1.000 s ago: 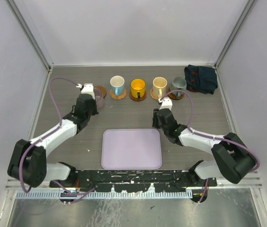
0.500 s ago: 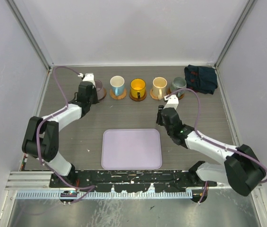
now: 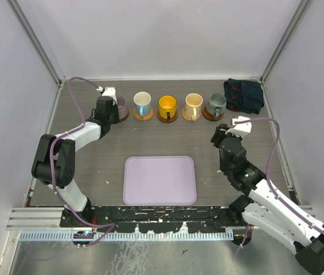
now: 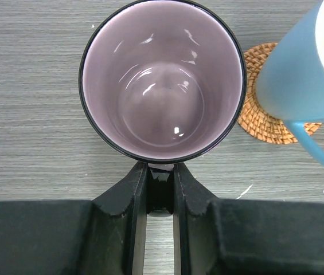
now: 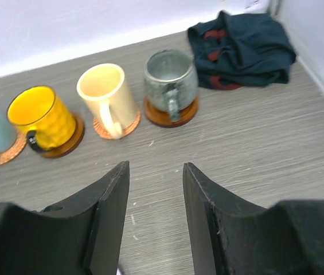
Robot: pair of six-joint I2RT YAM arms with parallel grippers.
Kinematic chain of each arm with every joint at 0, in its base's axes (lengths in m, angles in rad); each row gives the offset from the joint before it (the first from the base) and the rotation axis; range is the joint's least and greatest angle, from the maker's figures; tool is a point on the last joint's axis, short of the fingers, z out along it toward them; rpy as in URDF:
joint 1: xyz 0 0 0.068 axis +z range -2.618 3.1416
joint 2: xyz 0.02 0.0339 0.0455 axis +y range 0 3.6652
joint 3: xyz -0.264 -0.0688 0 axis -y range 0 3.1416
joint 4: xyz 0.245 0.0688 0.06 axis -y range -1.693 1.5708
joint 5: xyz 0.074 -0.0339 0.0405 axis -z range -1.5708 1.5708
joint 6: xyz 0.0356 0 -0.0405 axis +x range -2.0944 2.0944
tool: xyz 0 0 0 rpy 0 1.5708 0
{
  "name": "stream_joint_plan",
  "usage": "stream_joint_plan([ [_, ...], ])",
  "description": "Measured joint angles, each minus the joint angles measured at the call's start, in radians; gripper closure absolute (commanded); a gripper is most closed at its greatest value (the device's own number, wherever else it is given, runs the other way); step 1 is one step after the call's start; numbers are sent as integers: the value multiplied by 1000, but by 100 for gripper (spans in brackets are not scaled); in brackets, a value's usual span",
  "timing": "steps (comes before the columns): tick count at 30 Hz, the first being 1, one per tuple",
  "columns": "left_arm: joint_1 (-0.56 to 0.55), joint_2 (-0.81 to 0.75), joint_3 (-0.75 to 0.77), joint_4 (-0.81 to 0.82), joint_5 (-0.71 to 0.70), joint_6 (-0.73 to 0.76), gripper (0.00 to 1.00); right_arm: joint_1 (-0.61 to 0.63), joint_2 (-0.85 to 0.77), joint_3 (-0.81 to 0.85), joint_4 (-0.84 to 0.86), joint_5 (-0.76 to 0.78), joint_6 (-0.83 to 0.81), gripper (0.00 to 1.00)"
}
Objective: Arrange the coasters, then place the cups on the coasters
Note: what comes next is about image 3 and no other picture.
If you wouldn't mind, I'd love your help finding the dark teal crumpled cloth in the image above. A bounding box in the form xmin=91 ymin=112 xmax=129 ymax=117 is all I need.
xmin=223 ymin=78 xmax=264 ymax=115

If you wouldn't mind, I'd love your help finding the white slotted cable duct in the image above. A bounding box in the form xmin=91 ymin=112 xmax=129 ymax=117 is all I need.
xmin=18 ymin=228 xmax=234 ymax=242

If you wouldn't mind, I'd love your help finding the yellow mug black handle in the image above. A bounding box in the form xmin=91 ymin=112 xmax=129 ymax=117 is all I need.
xmin=158 ymin=95 xmax=177 ymax=120

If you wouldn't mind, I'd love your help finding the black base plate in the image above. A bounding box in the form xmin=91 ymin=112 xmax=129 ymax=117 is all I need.
xmin=60 ymin=205 xmax=264 ymax=234

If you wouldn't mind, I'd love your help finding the cream mug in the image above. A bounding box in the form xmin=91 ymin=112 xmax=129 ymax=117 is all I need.
xmin=185 ymin=93 xmax=203 ymax=119

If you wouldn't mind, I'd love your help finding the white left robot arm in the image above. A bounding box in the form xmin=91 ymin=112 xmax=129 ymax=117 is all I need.
xmin=32 ymin=96 xmax=119 ymax=227

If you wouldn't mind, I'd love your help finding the lavender plastic tray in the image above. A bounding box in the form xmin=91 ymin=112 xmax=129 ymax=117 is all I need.
xmin=123 ymin=156 xmax=197 ymax=206

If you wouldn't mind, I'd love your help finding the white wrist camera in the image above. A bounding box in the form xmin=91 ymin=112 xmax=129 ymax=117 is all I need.
xmin=96 ymin=86 xmax=117 ymax=101
xmin=226 ymin=116 xmax=252 ymax=138

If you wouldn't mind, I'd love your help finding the brown wooden coaster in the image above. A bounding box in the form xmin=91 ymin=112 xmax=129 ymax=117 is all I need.
xmin=119 ymin=112 xmax=130 ymax=123
xmin=157 ymin=112 xmax=178 ymax=123
xmin=202 ymin=107 xmax=224 ymax=121

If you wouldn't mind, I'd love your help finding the white mug blue handle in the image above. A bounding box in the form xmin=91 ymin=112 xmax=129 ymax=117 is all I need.
xmin=133 ymin=92 xmax=151 ymax=117

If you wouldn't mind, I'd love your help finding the aluminium frame rail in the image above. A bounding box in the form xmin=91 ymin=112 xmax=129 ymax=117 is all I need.
xmin=6 ymin=0 xmax=67 ymax=85

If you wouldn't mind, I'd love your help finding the purple glass mug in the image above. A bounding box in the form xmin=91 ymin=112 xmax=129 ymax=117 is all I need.
xmin=116 ymin=95 xmax=129 ymax=119

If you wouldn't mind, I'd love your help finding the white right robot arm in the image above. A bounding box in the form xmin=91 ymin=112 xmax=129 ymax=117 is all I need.
xmin=210 ymin=122 xmax=324 ymax=274

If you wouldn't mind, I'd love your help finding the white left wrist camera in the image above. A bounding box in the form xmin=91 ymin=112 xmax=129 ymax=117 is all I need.
xmin=96 ymin=86 xmax=117 ymax=101

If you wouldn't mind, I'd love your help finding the woven rattan coaster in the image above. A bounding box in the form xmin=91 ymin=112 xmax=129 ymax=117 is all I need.
xmin=181 ymin=107 xmax=201 ymax=121
xmin=133 ymin=107 xmax=154 ymax=121

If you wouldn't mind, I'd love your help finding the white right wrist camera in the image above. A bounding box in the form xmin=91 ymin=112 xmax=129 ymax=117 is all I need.
xmin=226 ymin=116 xmax=252 ymax=138

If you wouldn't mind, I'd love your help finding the grey green ceramic mug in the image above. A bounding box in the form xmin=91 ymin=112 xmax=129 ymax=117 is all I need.
xmin=206 ymin=93 xmax=227 ymax=120

